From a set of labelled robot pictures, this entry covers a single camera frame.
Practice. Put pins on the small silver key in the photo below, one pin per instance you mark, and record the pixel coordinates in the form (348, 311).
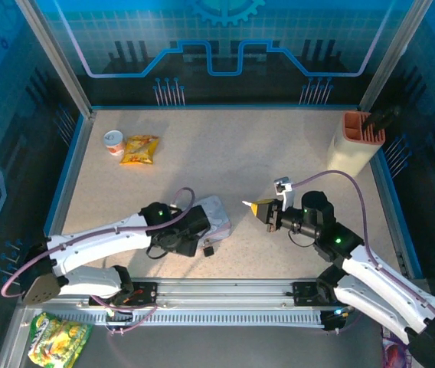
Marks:
(246, 203)

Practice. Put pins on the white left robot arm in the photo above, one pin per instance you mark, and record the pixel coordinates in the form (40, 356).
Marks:
(99, 237)

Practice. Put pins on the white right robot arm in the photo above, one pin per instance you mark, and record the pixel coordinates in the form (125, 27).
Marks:
(378, 283)

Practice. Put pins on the small black padlock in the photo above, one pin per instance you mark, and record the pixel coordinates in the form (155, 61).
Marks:
(208, 251)

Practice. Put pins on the light blue cartoon tin box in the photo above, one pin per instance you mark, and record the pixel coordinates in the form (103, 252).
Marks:
(217, 216)

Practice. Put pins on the white orange utensil holder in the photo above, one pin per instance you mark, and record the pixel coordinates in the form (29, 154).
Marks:
(349, 153)

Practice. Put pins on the yellow snack bag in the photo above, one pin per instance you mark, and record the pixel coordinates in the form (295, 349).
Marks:
(139, 150)

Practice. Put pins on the small white cup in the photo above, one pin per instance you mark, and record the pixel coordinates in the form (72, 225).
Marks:
(113, 142)

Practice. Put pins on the black utensil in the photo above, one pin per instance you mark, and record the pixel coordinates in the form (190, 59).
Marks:
(382, 118)

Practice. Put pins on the purple printed package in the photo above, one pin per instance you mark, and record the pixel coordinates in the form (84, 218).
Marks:
(393, 349)

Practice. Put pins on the green snack bag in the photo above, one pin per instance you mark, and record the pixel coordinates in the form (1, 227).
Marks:
(56, 339)

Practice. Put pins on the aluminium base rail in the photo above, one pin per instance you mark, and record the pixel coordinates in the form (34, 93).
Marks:
(221, 293)

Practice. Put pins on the aluminium frame post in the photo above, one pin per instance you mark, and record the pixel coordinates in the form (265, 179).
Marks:
(54, 57)
(395, 50)

